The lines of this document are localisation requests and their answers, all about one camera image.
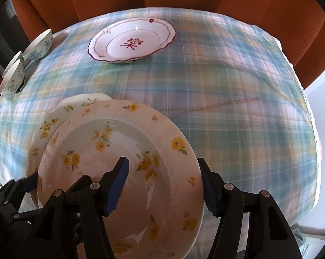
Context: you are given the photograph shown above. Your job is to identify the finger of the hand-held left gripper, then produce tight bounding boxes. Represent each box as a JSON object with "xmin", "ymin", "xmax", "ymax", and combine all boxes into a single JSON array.
[
  {"xmin": 66, "ymin": 175, "xmax": 94, "ymax": 195},
  {"xmin": 0, "ymin": 171, "xmax": 40, "ymax": 222}
]

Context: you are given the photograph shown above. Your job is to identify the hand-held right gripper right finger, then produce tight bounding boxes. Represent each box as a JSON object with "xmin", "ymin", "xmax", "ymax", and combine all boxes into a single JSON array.
[{"xmin": 197, "ymin": 158, "xmax": 303, "ymax": 259}]

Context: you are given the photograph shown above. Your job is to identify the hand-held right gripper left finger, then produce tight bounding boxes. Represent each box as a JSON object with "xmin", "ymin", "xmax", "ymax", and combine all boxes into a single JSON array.
[{"xmin": 22, "ymin": 156, "xmax": 130, "ymax": 259}]

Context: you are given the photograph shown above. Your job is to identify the yellow floral plate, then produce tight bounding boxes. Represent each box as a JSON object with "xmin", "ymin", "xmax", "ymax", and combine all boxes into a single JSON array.
[
  {"xmin": 26, "ymin": 98, "xmax": 113, "ymax": 208},
  {"xmin": 37, "ymin": 99, "xmax": 205, "ymax": 259}
]

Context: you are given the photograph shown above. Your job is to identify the plaid tablecloth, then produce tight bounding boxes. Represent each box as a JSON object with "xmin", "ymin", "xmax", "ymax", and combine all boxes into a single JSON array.
[{"xmin": 0, "ymin": 7, "xmax": 319, "ymax": 251}]

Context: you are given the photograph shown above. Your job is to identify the blue floral bowl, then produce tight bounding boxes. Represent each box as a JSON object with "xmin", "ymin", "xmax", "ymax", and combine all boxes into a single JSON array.
[
  {"xmin": 24, "ymin": 29, "xmax": 53, "ymax": 60},
  {"xmin": 0, "ymin": 59, "xmax": 26, "ymax": 96},
  {"xmin": 2, "ymin": 50, "xmax": 25, "ymax": 78}
]

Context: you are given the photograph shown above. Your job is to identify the pale green object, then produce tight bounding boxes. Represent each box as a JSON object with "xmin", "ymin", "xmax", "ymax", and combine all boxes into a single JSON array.
[{"xmin": 293, "ymin": 223, "xmax": 314, "ymax": 259}]

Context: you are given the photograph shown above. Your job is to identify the red floral scalloped plate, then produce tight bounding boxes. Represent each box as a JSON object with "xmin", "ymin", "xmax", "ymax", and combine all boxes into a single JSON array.
[{"xmin": 87, "ymin": 17, "xmax": 177, "ymax": 64}]

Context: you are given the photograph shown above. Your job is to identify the dark window frame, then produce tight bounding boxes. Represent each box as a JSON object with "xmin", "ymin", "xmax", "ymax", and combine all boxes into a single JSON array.
[{"xmin": 0, "ymin": 0, "xmax": 27, "ymax": 73}]

